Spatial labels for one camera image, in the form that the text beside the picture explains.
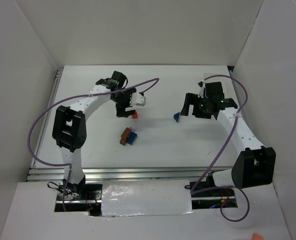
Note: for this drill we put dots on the aluminium frame rail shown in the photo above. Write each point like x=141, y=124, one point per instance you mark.
x=140, y=172

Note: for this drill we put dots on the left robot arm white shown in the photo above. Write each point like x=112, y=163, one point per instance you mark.
x=69, y=129

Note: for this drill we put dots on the blue triangular wood block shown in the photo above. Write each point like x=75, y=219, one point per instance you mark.
x=176, y=117

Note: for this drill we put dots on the orange-red wood cube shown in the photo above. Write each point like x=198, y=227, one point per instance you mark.
x=135, y=115

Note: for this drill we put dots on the orange object at edge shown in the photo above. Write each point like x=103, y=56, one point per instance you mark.
x=256, y=236

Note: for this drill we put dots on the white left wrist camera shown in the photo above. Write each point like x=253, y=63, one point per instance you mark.
x=137, y=99

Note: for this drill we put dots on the blue notched wood block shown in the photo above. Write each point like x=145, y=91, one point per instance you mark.
x=131, y=138

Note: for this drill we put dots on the brown arch wood block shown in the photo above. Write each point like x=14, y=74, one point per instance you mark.
x=124, y=136

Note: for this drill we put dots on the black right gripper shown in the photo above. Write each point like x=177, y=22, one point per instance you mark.
x=196, y=105

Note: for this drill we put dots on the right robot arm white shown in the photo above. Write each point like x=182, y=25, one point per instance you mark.
x=255, y=163

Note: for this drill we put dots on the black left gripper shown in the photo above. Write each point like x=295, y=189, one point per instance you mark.
x=124, y=106

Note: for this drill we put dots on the silver foil tape sheet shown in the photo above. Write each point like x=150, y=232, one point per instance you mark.
x=145, y=198

